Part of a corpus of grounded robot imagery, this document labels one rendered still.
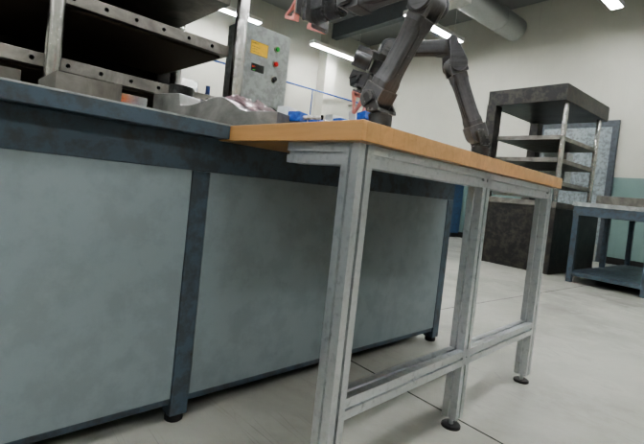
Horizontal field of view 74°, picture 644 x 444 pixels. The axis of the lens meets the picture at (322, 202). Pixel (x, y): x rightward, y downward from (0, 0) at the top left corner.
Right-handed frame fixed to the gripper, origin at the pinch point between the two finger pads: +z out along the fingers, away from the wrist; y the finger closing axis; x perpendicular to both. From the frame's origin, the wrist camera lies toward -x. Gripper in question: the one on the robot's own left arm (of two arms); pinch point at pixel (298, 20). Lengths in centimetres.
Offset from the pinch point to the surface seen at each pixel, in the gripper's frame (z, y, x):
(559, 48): 140, -686, -227
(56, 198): -6, 66, 62
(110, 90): 8, 53, 35
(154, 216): -7, 45, 65
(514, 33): 197, -637, -248
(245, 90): 79, -35, 6
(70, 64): 75, 46, 16
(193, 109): 13.1, 27.3, 33.7
